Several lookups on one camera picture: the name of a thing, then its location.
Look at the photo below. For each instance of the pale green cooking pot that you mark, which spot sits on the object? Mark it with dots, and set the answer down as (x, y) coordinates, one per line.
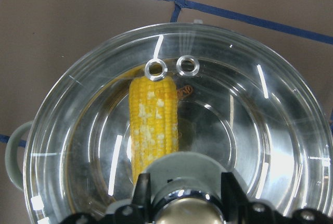
(18, 151)

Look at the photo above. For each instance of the yellow corn cob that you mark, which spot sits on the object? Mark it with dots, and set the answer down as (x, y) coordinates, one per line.
(153, 109)

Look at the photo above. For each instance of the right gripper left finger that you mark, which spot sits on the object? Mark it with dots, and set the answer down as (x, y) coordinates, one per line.
(138, 210)

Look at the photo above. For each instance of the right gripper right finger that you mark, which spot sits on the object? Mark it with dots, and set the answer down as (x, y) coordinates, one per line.
(236, 208)

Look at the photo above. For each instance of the glass pot lid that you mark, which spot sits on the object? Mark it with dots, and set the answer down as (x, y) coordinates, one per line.
(234, 130)

